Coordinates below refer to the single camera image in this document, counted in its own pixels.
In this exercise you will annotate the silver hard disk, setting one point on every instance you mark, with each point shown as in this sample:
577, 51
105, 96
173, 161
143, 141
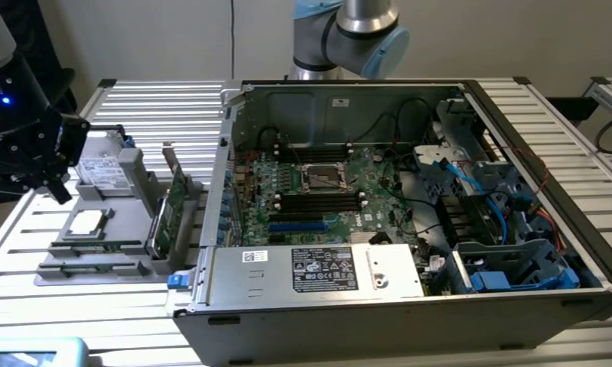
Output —
103, 168

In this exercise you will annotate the grey metal drive cage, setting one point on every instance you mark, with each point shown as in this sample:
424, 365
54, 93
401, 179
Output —
458, 126

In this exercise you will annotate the black RAM slot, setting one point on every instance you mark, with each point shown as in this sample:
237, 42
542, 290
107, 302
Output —
313, 159
318, 208
318, 195
313, 151
313, 147
318, 204
318, 199
313, 155

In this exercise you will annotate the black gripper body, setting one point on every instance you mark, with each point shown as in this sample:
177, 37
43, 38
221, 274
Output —
14, 126

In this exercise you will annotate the green graphics card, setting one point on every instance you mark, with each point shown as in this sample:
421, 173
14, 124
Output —
170, 206

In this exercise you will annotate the black expansion slot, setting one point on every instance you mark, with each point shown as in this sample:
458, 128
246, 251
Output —
296, 217

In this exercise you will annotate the green RAM stick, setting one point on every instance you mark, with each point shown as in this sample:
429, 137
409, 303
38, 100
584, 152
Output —
89, 267
95, 245

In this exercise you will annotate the silver CPU chip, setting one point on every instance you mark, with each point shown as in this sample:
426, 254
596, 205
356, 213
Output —
86, 221

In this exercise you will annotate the grey disk bay blue rails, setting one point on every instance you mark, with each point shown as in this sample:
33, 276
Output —
520, 264

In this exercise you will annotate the black background equipment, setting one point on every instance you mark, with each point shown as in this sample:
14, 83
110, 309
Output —
45, 46

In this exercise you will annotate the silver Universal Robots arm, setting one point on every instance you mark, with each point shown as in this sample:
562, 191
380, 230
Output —
356, 23

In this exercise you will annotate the grey parts rack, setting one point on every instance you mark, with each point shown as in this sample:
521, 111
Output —
126, 214

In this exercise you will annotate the blue case latch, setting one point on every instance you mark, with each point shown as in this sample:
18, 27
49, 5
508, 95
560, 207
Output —
176, 282

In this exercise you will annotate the CPU socket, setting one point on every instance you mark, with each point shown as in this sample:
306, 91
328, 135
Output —
321, 176

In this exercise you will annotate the blue expansion slot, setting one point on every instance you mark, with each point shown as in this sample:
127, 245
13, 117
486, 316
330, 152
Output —
297, 227

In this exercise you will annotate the open black PC case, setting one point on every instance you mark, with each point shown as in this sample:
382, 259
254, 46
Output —
336, 336

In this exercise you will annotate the green motherboard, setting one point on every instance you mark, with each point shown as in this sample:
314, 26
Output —
356, 221

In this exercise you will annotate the silver power supply unit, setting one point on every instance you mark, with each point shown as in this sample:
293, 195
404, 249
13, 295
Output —
269, 277

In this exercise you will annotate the teal plastic box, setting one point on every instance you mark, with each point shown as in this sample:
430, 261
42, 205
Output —
30, 349

